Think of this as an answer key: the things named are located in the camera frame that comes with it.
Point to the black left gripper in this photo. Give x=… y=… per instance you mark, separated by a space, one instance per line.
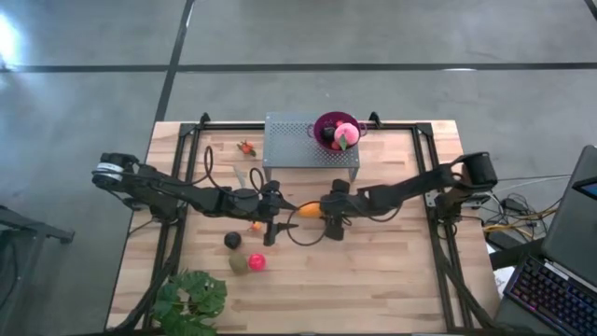
x=268 y=207

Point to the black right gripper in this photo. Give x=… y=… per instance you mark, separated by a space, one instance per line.
x=342 y=207

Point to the long yellow melon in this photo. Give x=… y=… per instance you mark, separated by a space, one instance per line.
x=309 y=210

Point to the shiny red round fruit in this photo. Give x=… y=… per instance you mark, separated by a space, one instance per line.
x=257 y=261

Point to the beige melon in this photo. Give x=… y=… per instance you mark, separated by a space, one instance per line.
x=238 y=263

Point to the glossy black round fruit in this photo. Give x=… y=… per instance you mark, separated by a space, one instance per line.
x=328 y=134

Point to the pink peach green leaf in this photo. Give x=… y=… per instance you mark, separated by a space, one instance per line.
x=347 y=133

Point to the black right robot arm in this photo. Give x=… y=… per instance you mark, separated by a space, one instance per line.
x=420 y=184

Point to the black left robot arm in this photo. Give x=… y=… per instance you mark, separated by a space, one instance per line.
x=186 y=198

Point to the dark brown plum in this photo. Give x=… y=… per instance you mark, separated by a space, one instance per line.
x=232 y=240

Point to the orange tangerine with leaf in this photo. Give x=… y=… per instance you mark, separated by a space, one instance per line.
x=246 y=148

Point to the grey perforated metal riser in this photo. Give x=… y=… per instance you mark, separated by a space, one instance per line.
x=289 y=140

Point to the purple metal colander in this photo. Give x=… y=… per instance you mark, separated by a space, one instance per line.
x=318 y=133

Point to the green plant white pot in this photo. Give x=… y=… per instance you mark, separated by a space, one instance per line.
x=186 y=303

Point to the black power adapter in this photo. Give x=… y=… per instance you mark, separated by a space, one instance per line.
x=514 y=204

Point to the black metal stand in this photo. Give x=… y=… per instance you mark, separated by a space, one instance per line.
x=46 y=231

